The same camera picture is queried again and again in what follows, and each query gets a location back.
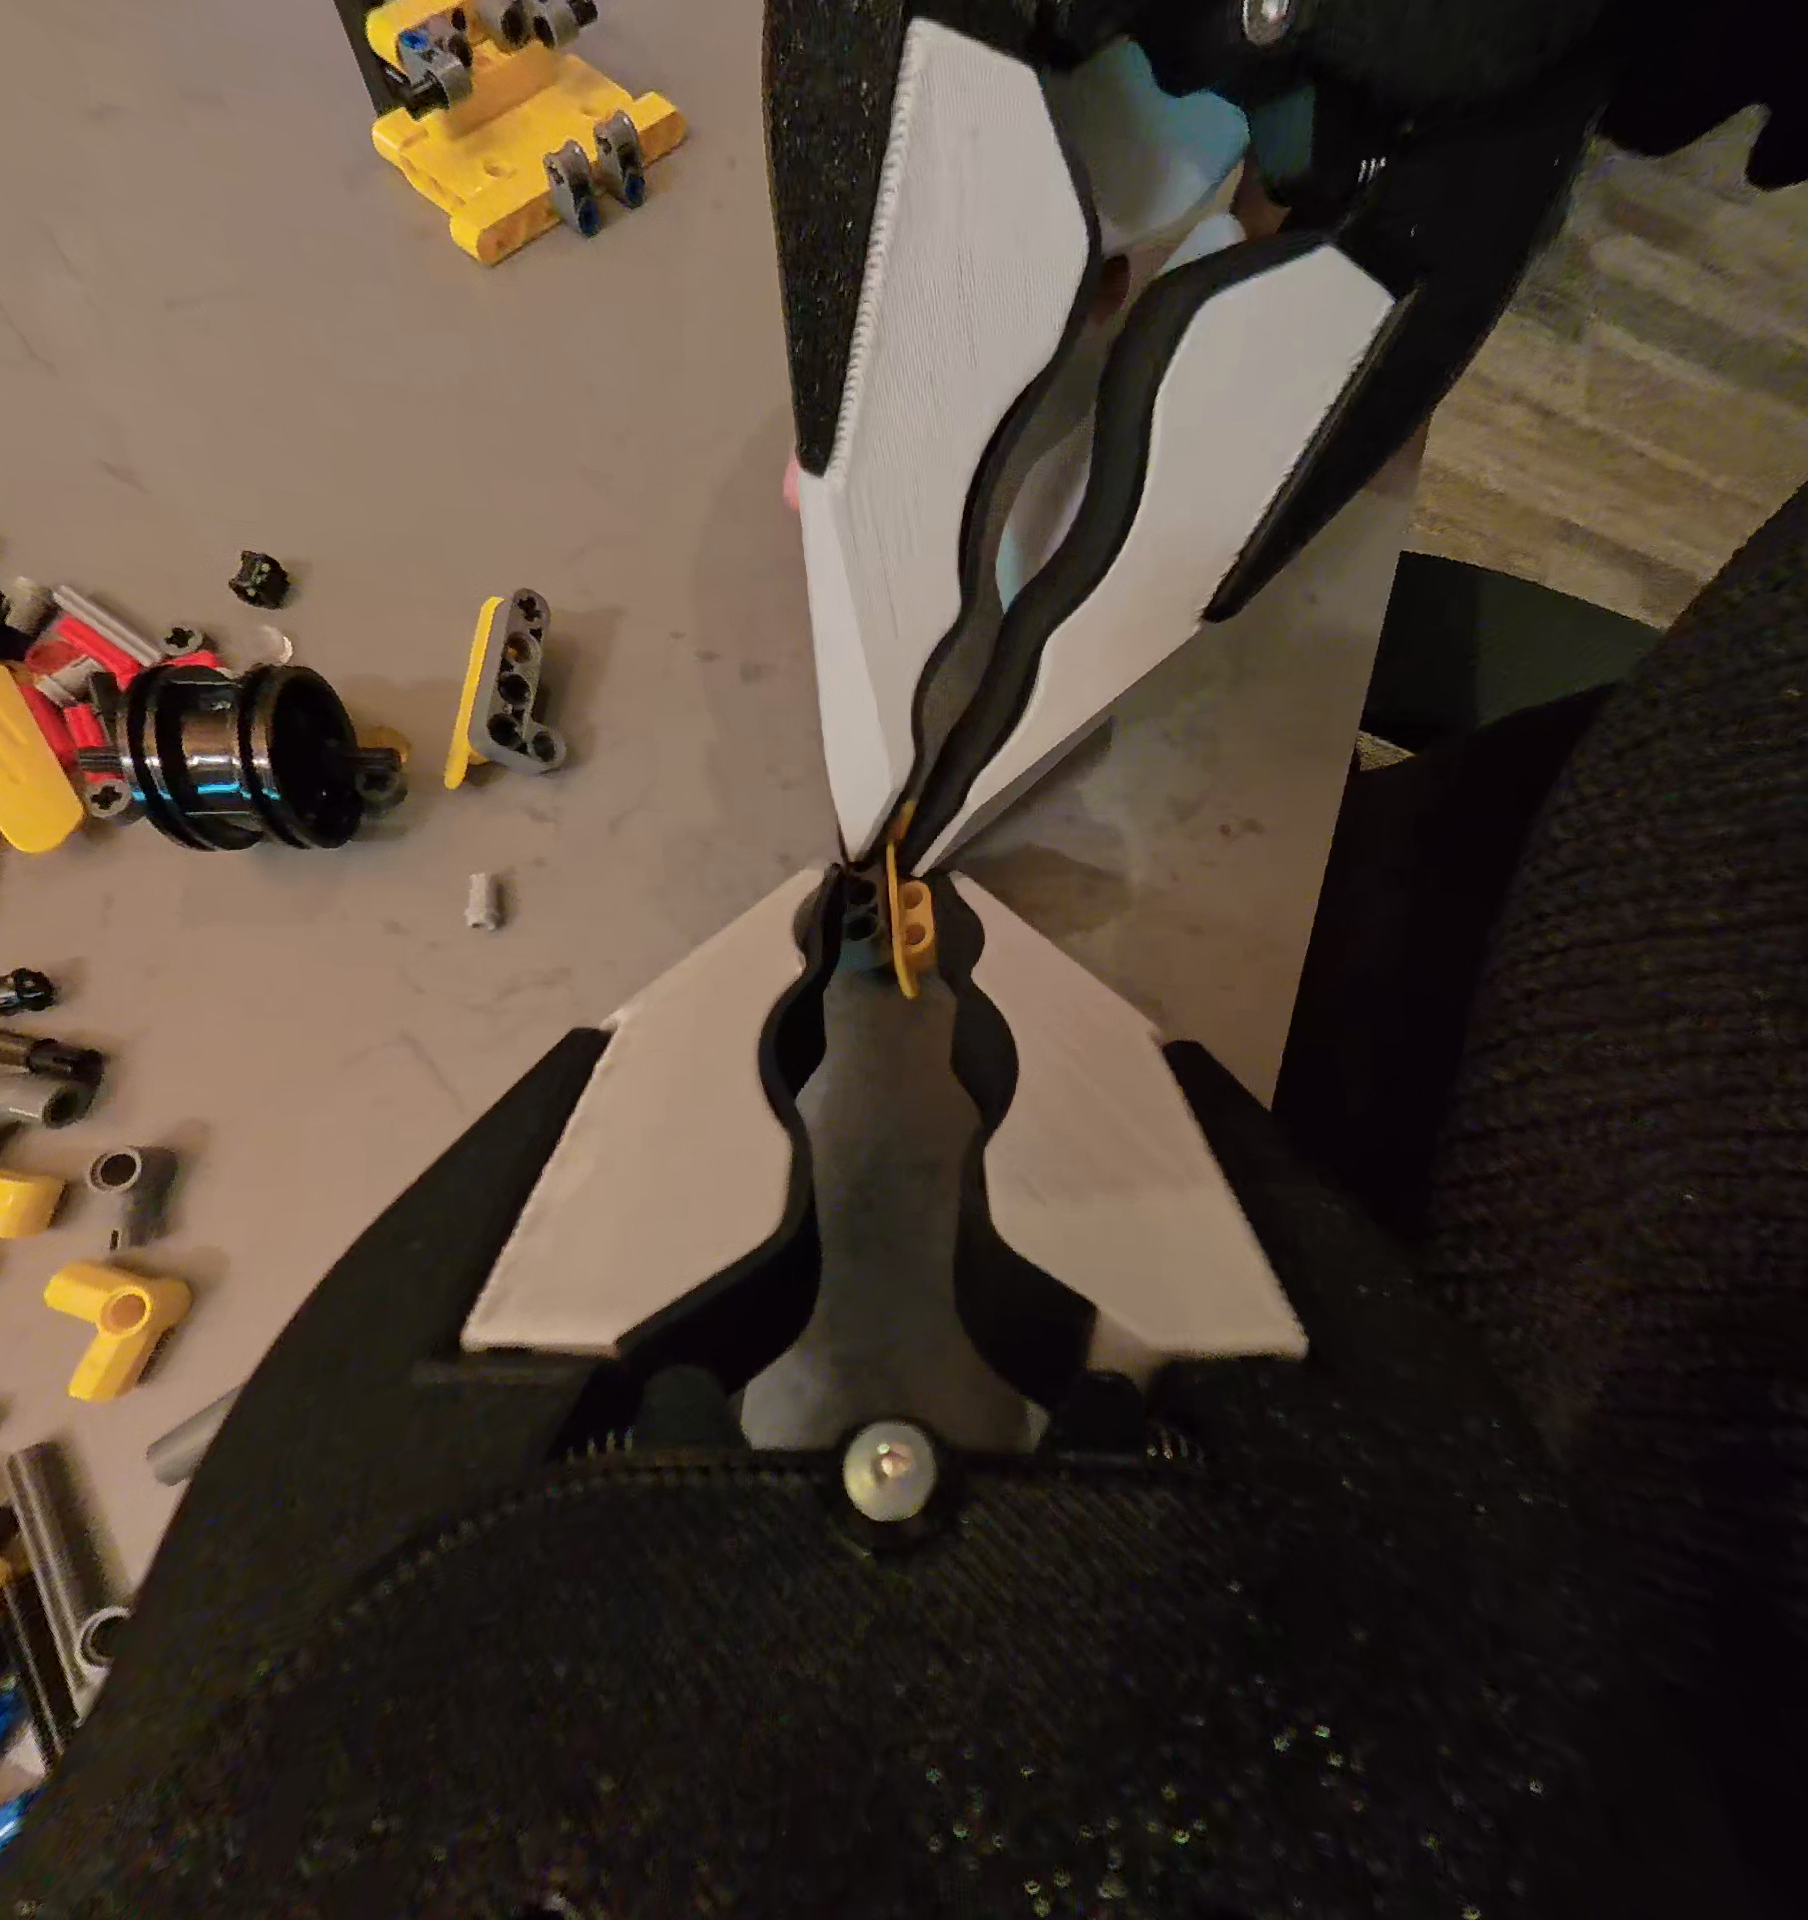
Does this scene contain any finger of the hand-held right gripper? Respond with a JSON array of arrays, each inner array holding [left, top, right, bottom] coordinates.
[[797, 17, 1103, 864], [910, 234, 1399, 877]]

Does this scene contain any yellow angled pin connector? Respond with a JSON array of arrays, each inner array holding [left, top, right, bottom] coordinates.
[[42, 1262, 193, 1402]]

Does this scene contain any yellow curved panel piece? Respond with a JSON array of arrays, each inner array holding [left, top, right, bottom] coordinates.
[[882, 802, 939, 1000]]

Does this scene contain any black plastic wheel rim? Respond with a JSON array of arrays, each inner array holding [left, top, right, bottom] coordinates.
[[74, 661, 412, 853]]

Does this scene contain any person's black knit sweater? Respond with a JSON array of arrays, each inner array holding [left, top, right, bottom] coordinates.
[[1270, 436, 1808, 1920]]

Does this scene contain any black long axle connector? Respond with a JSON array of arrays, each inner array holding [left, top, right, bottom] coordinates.
[[0, 1023, 108, 1127]]

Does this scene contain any grey tube connector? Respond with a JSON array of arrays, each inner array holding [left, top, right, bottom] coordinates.
[[143, 1385, 245, 1490]]

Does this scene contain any large yellow ribbed panel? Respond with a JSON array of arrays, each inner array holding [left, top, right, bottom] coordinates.
[[0, 661, 87, 858]]

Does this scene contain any yellow panel with grey liftarm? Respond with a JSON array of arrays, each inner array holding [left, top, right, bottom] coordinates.
[[444, 588, 570, 791]]

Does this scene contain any grey axle pin connector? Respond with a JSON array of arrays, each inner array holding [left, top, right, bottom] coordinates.
[[87, 1145, 180, 1252]]

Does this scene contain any pile of red grey pins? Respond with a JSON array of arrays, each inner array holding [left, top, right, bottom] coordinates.
[[0, 578, 228, 753]]

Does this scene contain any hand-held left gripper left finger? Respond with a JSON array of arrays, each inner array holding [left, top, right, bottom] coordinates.
[[458, 864, 844, 1420]]

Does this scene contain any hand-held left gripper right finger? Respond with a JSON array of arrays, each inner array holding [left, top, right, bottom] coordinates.
[[940, 871, 1311, 1420]]

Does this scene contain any yellow frame assembly with pins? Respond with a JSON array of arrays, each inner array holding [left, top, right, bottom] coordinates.
[[336, 0, 688, 269]]

